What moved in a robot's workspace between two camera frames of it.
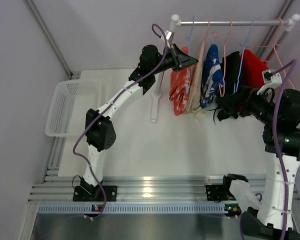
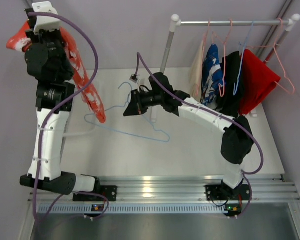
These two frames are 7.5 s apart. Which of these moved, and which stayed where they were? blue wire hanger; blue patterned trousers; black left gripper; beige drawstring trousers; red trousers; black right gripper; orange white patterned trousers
Moved: blue wire hanger; orange white patterned trousers; black left gripper; black right gripper
Stayed: blue patterned trousers; beige drawstring trousers; red trousers
